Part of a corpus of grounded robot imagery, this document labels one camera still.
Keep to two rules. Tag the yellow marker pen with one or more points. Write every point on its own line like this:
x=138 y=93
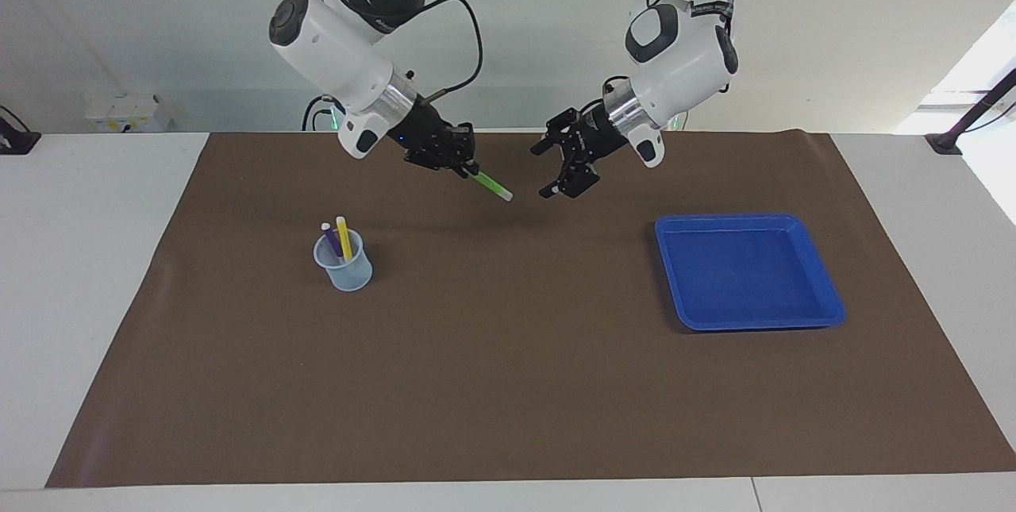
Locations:
x=344 y=238

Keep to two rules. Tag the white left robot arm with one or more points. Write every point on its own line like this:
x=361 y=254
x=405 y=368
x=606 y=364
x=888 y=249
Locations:
x=683 y=51

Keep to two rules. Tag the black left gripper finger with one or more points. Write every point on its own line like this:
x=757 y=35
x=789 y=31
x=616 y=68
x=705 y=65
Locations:
x=578 y=179
x=559 y=127

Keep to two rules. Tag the black desk clamp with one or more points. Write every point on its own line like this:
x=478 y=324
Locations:
x=20 y=143

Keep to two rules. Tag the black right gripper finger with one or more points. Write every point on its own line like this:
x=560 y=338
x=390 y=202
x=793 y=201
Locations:
x=467 y=143
x=432 y=159

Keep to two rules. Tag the blue plastic tray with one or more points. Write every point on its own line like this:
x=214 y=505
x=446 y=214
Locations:
x=746 y=274

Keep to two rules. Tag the green marker pen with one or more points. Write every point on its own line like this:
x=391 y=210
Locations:
x=492 y=186

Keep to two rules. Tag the brown table mat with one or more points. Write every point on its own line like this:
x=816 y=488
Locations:
x=508 y=377

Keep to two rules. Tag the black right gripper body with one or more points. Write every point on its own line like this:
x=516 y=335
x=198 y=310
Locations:
x=427 y=135

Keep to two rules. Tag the translucent plastic cup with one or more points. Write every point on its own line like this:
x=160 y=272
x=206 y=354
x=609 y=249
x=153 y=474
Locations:
x=349 y=278

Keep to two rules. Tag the black slanted pole mount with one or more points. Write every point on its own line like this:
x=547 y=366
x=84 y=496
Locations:
x=944 y=143

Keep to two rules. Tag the purple marker pen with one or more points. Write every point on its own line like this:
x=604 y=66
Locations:
x=331 y=240

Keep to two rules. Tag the white power strip box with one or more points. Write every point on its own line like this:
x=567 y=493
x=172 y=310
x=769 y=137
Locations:
x=127 y=111

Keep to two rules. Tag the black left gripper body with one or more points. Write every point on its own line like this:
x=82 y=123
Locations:
x=599 y=135

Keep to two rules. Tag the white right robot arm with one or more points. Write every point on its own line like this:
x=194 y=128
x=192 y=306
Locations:
x=333 y=51

